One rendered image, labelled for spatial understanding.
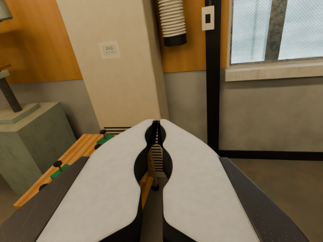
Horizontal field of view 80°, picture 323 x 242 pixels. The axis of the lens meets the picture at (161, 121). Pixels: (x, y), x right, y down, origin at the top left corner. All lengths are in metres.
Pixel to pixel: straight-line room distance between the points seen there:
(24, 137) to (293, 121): 2.03
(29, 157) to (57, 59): 0.83
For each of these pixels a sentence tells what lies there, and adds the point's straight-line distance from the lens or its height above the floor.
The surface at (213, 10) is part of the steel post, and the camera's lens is 1.38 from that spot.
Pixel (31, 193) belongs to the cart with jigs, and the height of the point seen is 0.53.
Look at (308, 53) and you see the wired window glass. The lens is 1.74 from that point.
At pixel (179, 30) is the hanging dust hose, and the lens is 1.32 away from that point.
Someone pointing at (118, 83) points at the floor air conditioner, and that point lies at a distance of 1.39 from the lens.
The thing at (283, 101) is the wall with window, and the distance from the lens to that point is 1.74.
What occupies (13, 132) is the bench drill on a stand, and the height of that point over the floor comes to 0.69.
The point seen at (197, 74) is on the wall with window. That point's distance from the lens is 1.56.
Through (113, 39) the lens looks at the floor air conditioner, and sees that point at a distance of 1.31.
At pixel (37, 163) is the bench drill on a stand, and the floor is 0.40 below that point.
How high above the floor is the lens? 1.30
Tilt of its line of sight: 30 degrees down
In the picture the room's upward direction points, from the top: 9 degrees counter-clockwise
